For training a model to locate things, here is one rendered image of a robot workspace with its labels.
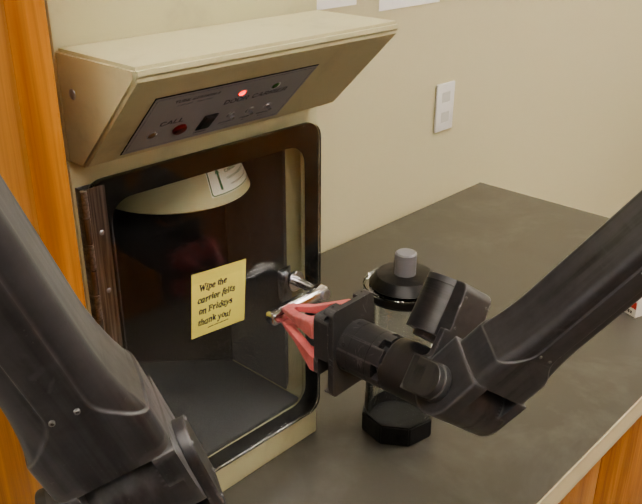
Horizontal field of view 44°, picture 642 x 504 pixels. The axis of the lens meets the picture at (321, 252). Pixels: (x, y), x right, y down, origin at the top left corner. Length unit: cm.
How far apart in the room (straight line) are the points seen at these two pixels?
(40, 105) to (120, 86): 6
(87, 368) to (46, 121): 29
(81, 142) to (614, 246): 44
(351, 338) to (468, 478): 34
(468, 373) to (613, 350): 73
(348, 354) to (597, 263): 27
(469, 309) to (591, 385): 56
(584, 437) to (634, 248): 58
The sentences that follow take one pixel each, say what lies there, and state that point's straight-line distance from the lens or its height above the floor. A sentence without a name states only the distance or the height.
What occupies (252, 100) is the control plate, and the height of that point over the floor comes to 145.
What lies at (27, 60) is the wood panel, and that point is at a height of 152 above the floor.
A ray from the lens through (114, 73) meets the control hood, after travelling 64.
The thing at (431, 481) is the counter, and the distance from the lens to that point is 107.
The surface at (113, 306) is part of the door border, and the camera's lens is 80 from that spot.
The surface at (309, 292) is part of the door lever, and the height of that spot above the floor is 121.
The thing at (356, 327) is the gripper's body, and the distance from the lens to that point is 81.
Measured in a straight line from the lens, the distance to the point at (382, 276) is 102.
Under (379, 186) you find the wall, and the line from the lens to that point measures 179.
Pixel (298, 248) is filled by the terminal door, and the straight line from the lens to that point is 94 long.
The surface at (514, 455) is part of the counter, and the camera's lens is 113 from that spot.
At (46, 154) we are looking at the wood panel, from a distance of 62.
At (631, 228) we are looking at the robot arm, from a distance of 66.
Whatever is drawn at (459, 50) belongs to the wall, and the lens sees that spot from 194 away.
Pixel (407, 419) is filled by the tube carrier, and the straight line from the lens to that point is 109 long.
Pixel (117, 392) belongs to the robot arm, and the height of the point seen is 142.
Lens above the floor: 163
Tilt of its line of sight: 25 degrees down
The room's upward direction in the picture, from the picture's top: straight up
